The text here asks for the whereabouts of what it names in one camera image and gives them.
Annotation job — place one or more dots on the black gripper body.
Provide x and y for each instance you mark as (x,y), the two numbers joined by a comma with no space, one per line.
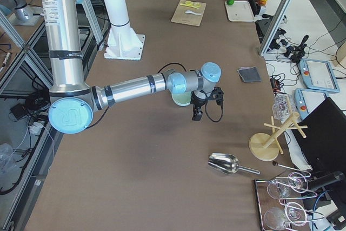
(197,103)

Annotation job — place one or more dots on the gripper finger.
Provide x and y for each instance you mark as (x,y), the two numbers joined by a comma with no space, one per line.
(195,116)
(199,114)

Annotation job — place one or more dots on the light green bowl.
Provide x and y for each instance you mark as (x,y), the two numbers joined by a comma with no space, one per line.
(182,99)

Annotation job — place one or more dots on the white ceramic spoon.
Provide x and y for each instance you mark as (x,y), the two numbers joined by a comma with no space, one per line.
(193,13)

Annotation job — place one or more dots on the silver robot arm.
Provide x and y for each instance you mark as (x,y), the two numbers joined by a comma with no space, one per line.
(73,102)
(19,11)

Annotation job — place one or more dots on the grey folded cloth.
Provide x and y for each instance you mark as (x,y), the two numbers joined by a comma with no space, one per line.
(249,74)

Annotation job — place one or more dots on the metal scoop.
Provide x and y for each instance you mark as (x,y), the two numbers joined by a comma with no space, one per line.
(228,164)

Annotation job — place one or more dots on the wooden mug tree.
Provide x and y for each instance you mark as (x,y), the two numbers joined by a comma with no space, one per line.
(266,147)

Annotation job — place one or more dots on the clear glass jar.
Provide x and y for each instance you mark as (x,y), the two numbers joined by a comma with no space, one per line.
(283,106)

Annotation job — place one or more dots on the bamboo cutting board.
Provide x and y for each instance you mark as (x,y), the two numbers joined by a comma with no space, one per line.
(181,18)

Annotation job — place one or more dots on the yellow plastic knife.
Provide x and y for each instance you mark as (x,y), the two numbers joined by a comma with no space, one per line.
(182,4)

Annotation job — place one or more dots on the beige plastic tray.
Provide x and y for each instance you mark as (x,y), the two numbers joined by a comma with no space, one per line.
(239,11)

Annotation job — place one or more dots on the lower teach pendant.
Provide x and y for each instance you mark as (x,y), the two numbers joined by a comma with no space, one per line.
(307,100)

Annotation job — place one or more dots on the teach pendant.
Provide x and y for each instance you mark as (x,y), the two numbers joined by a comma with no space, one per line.
(307,100)
(318,75)

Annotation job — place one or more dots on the upper wine glass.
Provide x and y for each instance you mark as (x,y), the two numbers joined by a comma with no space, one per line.
(281,187)

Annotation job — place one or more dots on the wine glass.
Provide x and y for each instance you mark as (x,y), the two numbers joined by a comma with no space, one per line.
(281,187)
(289,218)

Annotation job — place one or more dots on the upper teach pendant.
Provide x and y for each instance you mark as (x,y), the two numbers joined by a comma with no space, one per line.
(318,75)

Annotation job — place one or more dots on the lower wine glass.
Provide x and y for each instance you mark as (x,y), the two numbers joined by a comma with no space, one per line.
(289,218)

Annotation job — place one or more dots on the black monitor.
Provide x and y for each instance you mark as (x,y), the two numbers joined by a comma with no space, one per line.
(324,145)

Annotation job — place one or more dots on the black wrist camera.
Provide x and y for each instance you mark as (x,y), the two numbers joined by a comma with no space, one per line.
(217,94)

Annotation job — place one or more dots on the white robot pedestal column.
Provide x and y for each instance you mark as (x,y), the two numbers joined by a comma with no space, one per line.
(123,42)

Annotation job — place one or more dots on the wire glass rack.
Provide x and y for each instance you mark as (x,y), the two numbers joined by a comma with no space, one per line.
(280,202)

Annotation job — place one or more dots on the aluminium frame post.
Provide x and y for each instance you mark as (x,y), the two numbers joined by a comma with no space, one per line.
(273,26)

